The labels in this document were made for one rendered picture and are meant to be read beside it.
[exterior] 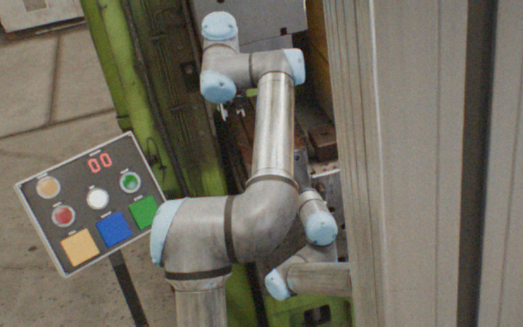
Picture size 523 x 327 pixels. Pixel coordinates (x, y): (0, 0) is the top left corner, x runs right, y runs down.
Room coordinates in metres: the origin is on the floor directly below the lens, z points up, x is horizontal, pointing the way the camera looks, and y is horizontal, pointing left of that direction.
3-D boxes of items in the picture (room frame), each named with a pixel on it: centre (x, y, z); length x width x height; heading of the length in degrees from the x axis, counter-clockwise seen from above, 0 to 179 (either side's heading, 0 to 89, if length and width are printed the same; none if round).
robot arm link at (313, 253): (1.17, -0.10, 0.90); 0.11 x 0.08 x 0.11; 126
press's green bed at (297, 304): (1.79, -0.08, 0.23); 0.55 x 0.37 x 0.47; 6
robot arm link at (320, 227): (1.18, -0.12, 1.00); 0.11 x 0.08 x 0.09; 7
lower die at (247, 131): (1.77, -0.03, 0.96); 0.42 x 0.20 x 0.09; 6
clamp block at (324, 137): (1.64, -0.22, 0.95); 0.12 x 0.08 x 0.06; 6
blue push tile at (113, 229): (1.31, 0.43, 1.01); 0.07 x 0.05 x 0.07; 121
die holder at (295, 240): (1.79, -0.08, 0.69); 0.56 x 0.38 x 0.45; 6
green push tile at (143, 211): (1.36, 0.35, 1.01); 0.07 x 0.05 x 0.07; 121
